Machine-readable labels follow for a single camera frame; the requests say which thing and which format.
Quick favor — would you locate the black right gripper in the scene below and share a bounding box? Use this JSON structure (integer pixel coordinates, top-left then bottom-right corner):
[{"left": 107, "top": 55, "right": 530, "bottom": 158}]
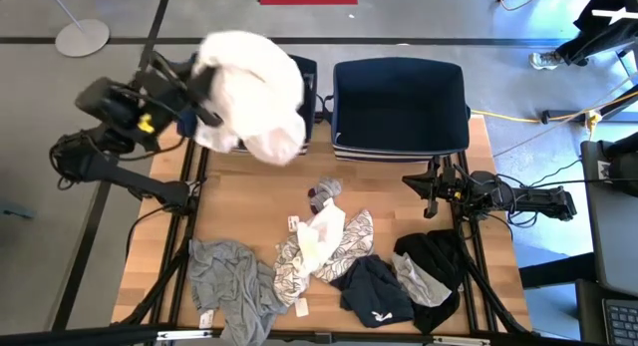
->
[{"left": 402, "top": 155, "right": 463, "bottom": 219}]

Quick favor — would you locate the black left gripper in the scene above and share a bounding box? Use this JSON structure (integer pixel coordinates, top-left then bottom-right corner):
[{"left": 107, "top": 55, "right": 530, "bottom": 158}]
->
[{"left": 133, "top": 52, "right": 224, "bottom": 154}]

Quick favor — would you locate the white fluffy garment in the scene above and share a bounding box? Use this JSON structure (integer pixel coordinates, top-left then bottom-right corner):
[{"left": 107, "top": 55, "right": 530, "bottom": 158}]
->
[{"left": 191, "top": 30, "right": 308, "bottom": 167}]

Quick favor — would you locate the light grey garment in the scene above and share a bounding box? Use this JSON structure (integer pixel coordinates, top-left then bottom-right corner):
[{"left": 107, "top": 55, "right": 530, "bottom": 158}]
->
[{"left": 391, "top": 251, "right": 453, "bottom": 309}]

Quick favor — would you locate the navy garment with white logo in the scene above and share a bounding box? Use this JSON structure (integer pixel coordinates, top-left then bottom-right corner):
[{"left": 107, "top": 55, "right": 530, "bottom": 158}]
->
[{"left": 329, "top": 254, "right": 416, "bottom": 330}]

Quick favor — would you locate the black garment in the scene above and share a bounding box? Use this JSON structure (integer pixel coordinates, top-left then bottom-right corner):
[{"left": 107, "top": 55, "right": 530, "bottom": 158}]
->
[{"left": 393, "top": 228, "right": 468, "bottom": 336}]

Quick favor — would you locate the navy white striped fabric basket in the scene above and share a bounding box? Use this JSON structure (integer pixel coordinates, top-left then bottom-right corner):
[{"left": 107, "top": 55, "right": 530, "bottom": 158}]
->
[
  {"left": 322, "top": 56, "right": 473, "bottom": 164},
  {"left": 173, "top": 54, "right": 319, "bottom": 157}
]

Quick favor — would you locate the leaf print garment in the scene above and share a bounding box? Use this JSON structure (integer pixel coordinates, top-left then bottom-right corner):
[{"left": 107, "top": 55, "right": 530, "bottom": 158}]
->
[{"left": 272, "top": 208, "right": 376, "bottom": 319}]

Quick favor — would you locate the grey sock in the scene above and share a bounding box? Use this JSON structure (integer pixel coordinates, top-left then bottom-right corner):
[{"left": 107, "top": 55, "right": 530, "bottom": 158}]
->
[
  {"left": 315, "top": 176, "right": 344, "bottom": 198},
  {"left": 307, "top": 186, "right": 336, "bottom": 214}
]

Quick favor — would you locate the white thin cloth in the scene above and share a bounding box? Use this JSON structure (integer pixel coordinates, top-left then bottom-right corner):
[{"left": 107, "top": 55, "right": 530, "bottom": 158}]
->
[{"left": 287, "top": 198, "right": 347, "bottom": 278}]

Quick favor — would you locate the round grey stand base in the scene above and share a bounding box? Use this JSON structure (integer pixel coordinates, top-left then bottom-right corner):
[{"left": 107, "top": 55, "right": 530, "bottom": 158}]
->
[{"left": 42, "top": 0, "right": 112, "bottom": 59}]

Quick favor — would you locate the black desk base bar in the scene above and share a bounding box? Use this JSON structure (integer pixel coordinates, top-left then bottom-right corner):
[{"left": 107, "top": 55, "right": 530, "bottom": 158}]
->
[{"left": 517, "top": 252, "right": 598, "bottom": 290}]

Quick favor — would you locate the person's shoe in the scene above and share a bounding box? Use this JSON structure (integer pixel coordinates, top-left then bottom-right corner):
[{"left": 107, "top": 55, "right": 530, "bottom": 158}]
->
[{"left": 527, "top": 50, "right": 568, "bottom": 72}]

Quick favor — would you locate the grey t-shirt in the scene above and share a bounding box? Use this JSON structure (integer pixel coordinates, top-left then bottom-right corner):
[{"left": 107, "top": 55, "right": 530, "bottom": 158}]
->
[{"left": 186, "top": 237, "right": 289, "bottom": 346}]

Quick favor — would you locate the grey desk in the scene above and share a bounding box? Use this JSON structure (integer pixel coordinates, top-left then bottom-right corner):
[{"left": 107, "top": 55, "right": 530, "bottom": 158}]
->
[{"left": 579, "top": 138, "right": 638, "bottom": 298}]

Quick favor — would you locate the person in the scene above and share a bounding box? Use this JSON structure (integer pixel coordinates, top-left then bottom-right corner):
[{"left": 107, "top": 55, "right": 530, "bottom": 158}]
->
[{"left": 553, "top": 0, "right": 638, "bottom": 68}]

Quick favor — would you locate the black laptop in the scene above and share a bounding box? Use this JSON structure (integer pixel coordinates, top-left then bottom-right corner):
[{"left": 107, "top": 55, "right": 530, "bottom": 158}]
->
[{"left": 574, "top": 277, "right": 638, "bottom": 346}]

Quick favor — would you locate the yellow floor cable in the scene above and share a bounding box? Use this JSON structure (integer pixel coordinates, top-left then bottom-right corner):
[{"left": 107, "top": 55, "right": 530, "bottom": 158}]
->
[{"left": 470, "top": 89, "right": 638, "bottom": 139}]

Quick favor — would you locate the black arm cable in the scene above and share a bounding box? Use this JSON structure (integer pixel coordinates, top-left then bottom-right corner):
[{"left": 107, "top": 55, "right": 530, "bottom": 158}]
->
[{"left": 497, "top": 158, "right": 638, "bottom": 228}]

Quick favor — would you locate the tan cable with black plug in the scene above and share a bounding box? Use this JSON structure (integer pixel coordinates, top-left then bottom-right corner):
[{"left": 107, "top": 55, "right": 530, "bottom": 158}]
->
[{"left": 494, "top": 0, "right": 550, "bottom": 13}]

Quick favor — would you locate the black aluminium rig frame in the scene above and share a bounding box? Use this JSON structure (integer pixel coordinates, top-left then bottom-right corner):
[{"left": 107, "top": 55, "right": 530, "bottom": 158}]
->
[{"left": 0, "top": 111, "right": 539, "bottom": 346}]

